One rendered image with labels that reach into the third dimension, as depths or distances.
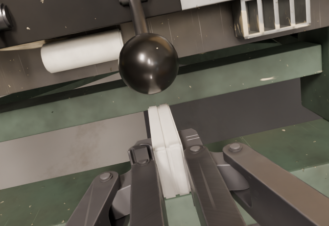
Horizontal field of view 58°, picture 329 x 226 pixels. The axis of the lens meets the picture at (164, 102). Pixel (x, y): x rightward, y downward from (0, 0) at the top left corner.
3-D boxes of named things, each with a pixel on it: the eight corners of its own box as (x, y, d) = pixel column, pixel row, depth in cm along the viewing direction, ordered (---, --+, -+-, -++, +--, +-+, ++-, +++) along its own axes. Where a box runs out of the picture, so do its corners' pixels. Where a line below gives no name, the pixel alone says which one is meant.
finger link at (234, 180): (189, 174, 13) (253, 160, 13) (175, 131, 18) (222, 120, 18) (194, 202, 14) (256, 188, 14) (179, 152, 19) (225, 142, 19)
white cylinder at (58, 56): (54, 70, 32) (127, 55, 32) (46, 76, 29) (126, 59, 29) (45, 42, 31) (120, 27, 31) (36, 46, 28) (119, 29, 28)
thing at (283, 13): (296, 24, 33) (311, 25, 30) (235, 37, 33) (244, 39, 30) (294, -14, 32) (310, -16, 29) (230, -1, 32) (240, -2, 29)
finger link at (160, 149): (177, 197, 16) (164, 200, 16) (165, 141, 22) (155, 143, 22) (167, 147, 15) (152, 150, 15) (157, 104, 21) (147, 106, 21)
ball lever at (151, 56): (155, 0, 28) (187, 99, 19) (115, 9, 28) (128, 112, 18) (148, -41, 25) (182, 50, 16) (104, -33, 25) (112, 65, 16)
